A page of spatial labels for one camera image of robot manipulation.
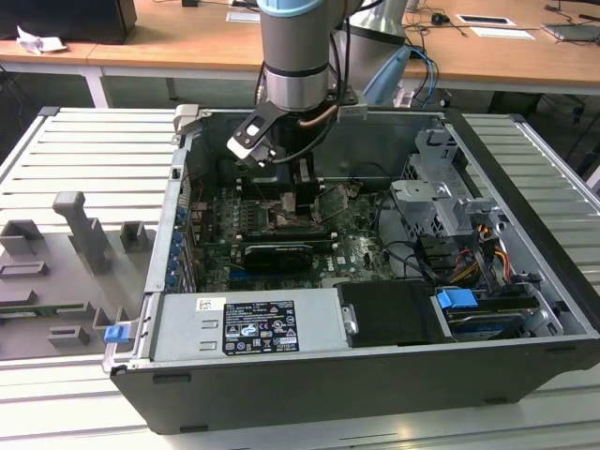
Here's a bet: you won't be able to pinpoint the pale blue teach pendant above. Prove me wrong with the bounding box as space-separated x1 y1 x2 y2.
361 45 414 108

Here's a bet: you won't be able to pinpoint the white paper sheet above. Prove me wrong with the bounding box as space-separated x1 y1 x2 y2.
470 26 540 41

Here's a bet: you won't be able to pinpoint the black camera cable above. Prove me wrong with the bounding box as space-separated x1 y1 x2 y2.
269 105 341 165

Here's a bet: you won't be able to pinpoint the metal CPU socket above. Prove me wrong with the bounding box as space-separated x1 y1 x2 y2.
262 201 330 236

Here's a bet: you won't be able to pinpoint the grey power supply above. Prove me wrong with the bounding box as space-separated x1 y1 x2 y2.
148 286 361 366

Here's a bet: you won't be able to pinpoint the grey laptop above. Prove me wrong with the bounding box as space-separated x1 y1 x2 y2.
542 21 600 47

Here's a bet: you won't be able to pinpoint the green motherboard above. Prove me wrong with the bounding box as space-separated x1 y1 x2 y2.
189 180 426 293

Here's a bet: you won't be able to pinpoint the blue cable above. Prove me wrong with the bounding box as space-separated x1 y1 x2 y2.
411 44 441 102

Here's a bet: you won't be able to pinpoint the black PC case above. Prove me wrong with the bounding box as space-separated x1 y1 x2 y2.
103 103 600 435

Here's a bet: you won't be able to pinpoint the metal drive cage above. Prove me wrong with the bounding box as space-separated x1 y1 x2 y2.
388 127 510 246

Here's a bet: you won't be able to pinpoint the black RAM slot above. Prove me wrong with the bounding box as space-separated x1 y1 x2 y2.
243 239 339 248
243 231 338 238
237 187 325 195
237 182 325 190
238 191 326 200
237 177 325 186
243 235 338 242
243 227 338 234

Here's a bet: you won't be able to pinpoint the yellow red power wires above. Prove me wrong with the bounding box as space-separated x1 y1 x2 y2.
457 223 513 283

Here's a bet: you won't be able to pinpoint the black graphics card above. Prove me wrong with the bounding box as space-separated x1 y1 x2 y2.
242 241 314 275

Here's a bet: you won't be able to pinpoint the crumpled white paper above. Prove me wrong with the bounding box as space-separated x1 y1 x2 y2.
15 24 68 56

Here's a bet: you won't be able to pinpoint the grey case handle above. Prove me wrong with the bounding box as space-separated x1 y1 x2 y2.
172 103 203 138

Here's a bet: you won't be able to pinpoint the blue case latch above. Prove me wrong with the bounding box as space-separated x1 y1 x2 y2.
103 324 130 346

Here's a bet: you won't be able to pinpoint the black plastic cover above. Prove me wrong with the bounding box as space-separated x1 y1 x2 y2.
336 279 455 349

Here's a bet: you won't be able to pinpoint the green RAM stick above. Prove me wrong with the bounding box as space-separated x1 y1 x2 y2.
0 303 89 321

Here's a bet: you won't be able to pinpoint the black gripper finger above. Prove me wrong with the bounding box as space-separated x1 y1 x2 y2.
294 157 321 220

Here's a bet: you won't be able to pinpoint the metal socket cover frame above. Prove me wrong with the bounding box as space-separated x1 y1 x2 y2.
316 185 353 225

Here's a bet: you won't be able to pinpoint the grey parts rack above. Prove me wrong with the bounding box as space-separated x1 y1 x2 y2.
0 189 159 363

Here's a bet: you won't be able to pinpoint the white boxy wrist camera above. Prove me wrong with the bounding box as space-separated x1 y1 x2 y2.
226 113 278 171

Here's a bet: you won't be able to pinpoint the hard disk in blue carrier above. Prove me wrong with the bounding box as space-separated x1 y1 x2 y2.
433 286 543 342

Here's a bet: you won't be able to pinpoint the black box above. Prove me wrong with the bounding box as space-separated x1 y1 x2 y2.
0 0 140 47

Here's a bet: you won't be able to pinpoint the small grey wrist camera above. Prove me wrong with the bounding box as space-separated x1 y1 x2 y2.
336 89 370 124

